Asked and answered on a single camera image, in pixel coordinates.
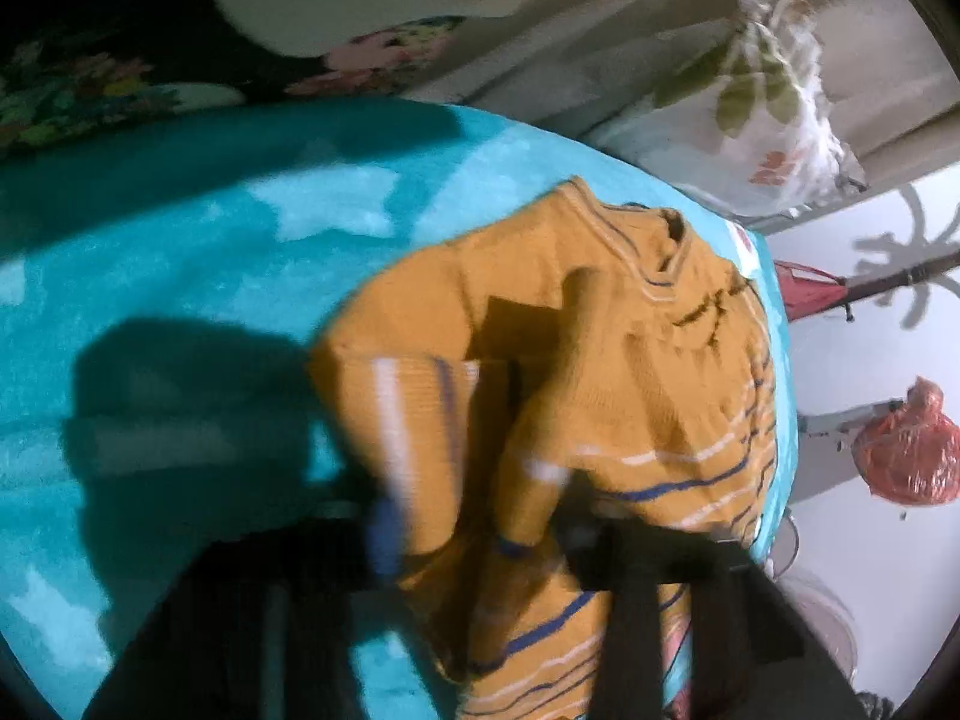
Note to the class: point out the orange plastic bag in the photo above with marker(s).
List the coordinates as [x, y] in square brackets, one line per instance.
[911, 450]

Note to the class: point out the orange striped sweater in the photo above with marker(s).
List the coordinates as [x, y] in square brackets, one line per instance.
[615, 390]

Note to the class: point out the white leaf-print pillow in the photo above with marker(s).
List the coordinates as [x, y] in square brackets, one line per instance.
[757, 112]

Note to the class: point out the dark floral pillow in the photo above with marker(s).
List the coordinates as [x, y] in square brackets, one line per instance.
[150, 67]

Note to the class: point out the turquoise star-print blanket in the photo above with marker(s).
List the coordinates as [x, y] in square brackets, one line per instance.
[187, 277]

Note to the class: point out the red cloth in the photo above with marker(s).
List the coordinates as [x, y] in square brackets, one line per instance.
[806, 289]

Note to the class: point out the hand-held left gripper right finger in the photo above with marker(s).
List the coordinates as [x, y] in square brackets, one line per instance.
[600, 547]

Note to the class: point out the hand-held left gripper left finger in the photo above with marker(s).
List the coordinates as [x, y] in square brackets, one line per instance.
[386, 532]

